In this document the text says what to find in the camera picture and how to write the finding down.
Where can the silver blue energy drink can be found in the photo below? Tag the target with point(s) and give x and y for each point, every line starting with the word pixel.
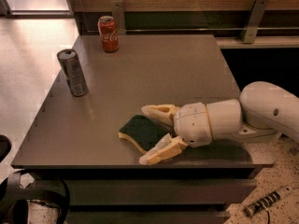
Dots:
pixel 73 73

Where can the grey drawer cabinet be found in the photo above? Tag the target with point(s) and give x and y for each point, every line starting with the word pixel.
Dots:
pixel 75 140

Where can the black round object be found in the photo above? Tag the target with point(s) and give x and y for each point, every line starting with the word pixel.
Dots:
pixel 5 146

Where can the right metal bracket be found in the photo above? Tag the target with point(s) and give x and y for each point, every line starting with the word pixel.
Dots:
pixel 249 33

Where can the red coke can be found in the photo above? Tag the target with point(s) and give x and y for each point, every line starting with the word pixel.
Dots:
pixel 108 33

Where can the black chair base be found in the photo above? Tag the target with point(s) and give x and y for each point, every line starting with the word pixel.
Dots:
pixel 20 205

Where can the metal bracket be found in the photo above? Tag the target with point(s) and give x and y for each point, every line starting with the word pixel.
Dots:
pixel 118 15
pixel 249 33

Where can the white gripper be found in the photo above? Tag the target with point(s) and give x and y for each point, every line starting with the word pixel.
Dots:
pixel 192 124

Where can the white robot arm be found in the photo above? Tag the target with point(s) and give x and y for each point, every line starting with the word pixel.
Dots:
pixel 263 113

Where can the green and yellow sponge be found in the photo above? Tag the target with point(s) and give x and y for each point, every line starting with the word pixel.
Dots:
pixel 142 132

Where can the white power strip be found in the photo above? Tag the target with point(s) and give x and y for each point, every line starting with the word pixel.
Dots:
pixel 268 200

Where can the left metal bracket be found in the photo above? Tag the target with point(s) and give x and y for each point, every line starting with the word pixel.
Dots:
pixel 118 15

